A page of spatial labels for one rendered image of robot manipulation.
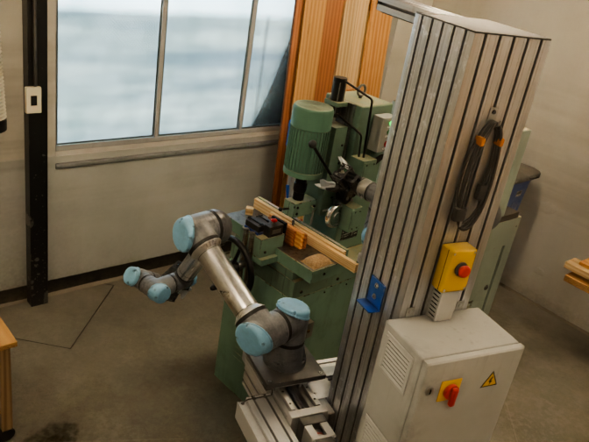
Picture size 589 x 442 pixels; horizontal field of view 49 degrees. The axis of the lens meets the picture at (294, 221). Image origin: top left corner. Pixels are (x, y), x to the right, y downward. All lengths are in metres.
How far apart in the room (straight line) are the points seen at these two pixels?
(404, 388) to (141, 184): 2.55
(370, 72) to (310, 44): 0.62
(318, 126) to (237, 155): 1.66
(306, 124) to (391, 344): 1.17
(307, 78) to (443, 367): 2.82
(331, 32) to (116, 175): 1.66
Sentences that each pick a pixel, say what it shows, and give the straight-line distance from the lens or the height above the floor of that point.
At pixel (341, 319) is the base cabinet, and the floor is 0.48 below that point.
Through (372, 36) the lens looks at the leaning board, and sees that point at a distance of 4.63.
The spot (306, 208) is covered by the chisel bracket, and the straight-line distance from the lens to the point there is 2.93.
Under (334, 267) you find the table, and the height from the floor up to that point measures 0.88.
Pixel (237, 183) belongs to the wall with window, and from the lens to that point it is 4.41.
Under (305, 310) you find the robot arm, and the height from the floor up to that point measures 1.04.
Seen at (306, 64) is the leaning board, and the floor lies 1.38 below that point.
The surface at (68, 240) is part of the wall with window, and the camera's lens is 3.95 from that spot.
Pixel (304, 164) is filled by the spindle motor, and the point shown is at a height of 1.27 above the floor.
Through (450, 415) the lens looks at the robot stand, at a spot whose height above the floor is 1.03.
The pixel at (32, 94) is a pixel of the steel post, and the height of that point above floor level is 1.24.
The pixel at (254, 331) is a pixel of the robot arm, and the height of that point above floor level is 1.03.
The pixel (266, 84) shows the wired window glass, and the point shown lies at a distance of 4.37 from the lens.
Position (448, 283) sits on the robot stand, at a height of 1.36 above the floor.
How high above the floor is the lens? 2.20
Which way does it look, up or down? 25 degrees down
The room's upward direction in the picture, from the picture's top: 10 degrees clockwise
